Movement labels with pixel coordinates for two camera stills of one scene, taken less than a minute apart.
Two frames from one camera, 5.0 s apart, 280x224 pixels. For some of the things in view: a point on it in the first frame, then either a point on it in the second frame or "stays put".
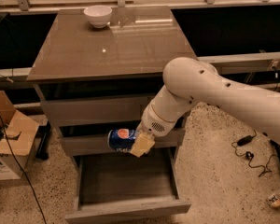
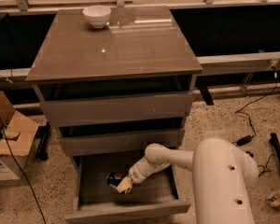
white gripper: x=153 y=122 -> x=135 y=174
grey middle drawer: x=91 y=144 stays put
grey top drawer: x=72 y=111 stays put
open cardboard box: x=21 y=133 stays put
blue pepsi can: x=121 y=139 -> x=113 y=178
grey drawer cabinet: x=94 y=80 stays put
